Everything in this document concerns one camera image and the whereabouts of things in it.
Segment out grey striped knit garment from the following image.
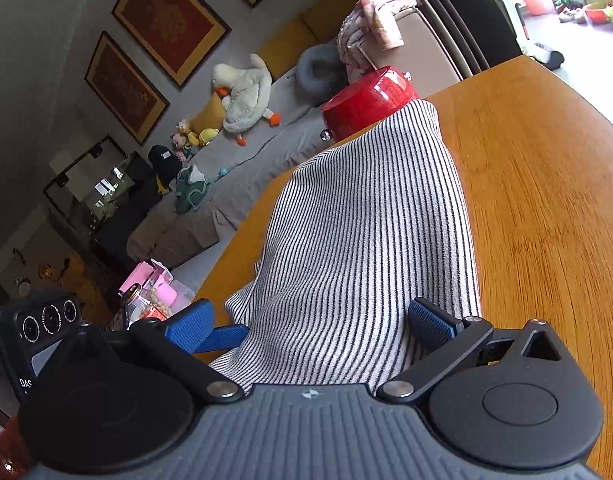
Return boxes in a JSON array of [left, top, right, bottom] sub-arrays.
[[213, 100, 480, 388]]

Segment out pink box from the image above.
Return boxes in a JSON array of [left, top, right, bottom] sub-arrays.
[[119, 260, 195, 326]]

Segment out green white plush toy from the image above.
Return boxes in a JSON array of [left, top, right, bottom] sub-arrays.
[[175, 165, 212, 214]]

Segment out glass fish tank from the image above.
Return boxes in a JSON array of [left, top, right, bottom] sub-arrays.
[[43, 134, 152, 230]]

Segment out black cap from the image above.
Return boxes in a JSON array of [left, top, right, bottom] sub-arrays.
[[148, 145, 183, 188]]

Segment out small yellow doll toys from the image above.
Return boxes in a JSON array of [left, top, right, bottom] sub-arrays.
[[171, 120, 218, 162]]

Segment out grey covered sofa bed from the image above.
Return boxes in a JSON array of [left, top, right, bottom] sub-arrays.
[[125, 49, 348, 269]]

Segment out yellow cushion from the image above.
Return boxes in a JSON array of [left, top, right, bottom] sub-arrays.
[[189, 93, 226, 133]]

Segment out white goose plush toy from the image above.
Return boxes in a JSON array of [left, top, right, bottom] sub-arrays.
[[212, 53, 282, 146]]

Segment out red framed picture lower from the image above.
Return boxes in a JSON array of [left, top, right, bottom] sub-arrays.
[[85, 30, 170, 145]]

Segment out red framed picture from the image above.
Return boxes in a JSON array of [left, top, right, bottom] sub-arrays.
[[112, 0, 230, 89], [85, 30, 170, 145]]

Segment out red glossy round stool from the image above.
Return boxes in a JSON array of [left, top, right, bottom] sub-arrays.
[[322, 66, 418, 142]]

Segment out beige sofa armrest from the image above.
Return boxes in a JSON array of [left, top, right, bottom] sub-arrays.
[[359, 9, 463, 99]]

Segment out grey neck pillow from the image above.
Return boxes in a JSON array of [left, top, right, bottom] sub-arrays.
[[296, 42, 348, 105]]

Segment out red framed picture upper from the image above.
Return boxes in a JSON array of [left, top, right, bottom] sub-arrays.
[[112, 0, 230, 89]]

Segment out pink patterned cloth pile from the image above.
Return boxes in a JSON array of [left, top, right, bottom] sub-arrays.
[[336, 0, 421, 82]]

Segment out red plastic basin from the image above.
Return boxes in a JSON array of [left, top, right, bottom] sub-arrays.
[[583, 4, 610, 25]]

